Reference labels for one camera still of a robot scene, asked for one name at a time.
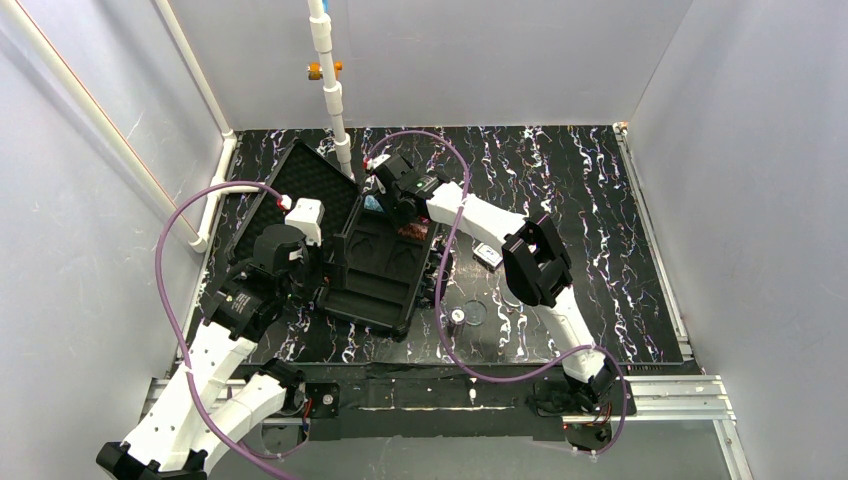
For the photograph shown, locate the black poker set case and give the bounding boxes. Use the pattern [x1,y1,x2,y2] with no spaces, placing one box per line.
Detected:
[214,140,444,339]

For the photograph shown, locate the orange black poker chip stack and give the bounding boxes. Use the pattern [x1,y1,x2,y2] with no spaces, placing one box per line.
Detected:
[397,223,429,242]

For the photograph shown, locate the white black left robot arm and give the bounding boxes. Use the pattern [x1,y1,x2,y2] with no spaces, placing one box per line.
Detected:
[96,224,323,479]

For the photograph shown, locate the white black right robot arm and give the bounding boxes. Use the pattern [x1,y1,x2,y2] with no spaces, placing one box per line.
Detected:
[364,154,621,411]

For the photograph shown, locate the blue poker chip stack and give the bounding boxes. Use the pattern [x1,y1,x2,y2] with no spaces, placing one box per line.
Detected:
[363,195,384,214]

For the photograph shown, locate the blue playing card box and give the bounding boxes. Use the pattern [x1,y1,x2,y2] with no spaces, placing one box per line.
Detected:
[472,243,503,271]

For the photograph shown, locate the clear acrylic blind button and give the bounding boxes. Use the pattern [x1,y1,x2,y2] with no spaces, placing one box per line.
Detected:
[462,300,487,326]

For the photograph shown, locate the white pvc pipe pole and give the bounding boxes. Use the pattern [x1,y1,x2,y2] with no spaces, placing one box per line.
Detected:
[308,0,354,179]

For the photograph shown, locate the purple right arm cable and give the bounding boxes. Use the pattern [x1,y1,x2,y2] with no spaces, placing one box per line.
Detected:
[362,129,629,458]

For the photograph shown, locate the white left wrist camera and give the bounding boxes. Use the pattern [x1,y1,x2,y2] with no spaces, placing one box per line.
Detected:
[284,198,325,247]

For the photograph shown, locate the white pipe frame left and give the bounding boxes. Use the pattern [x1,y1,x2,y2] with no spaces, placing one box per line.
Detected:
[1,1,237,215]

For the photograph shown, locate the aluminium rail frame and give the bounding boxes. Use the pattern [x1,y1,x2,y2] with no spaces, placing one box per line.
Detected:
[142,122,753,480]

